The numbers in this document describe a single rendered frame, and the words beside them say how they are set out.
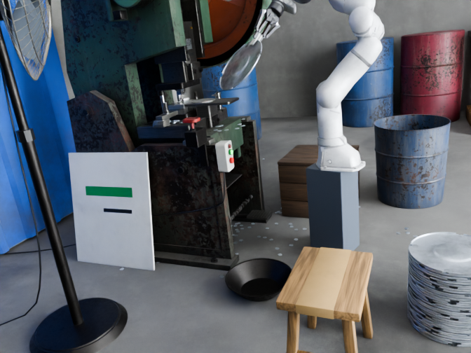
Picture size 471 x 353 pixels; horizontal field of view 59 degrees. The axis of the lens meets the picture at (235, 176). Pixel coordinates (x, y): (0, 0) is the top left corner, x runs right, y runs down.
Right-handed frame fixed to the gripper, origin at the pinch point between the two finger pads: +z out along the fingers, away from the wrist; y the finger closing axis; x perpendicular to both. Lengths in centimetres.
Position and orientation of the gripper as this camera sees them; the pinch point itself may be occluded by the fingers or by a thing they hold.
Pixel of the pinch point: (256, 40)
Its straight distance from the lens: 213.3
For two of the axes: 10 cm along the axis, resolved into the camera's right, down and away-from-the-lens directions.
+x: 4.7, 2.3, -8.5
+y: -7.1, -4.8, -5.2
